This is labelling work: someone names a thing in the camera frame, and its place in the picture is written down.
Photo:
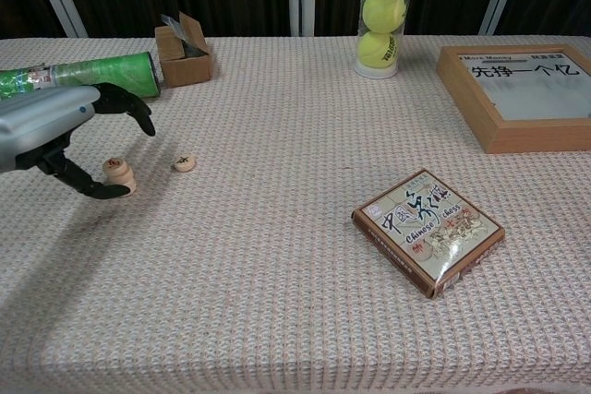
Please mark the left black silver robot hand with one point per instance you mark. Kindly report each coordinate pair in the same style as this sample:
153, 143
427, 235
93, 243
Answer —
41, 128

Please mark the red horse wooden chess piece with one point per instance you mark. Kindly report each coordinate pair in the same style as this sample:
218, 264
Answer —
114, 163

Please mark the black soldier wooden chess piece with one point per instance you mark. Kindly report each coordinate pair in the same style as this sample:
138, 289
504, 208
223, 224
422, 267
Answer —
133, 189
184, 163

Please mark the wooden block pieces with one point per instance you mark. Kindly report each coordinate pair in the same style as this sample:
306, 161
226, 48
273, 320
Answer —
184, 71

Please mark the small patterned square box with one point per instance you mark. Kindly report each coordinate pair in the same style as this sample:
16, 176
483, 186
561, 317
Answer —
425, 228

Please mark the green chip can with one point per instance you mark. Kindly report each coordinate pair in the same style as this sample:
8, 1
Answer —
115, 70

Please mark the grey plastic bag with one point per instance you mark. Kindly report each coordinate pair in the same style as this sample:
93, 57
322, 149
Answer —
191, 45

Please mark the beige woven tablecloth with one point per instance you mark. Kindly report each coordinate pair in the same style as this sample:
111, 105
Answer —
277, 274

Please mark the yellow tennis ball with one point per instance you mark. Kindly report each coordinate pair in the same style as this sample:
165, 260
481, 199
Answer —
384, 11
376, 49

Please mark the wooden framed money box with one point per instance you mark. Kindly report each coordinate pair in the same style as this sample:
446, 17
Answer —
466, 99

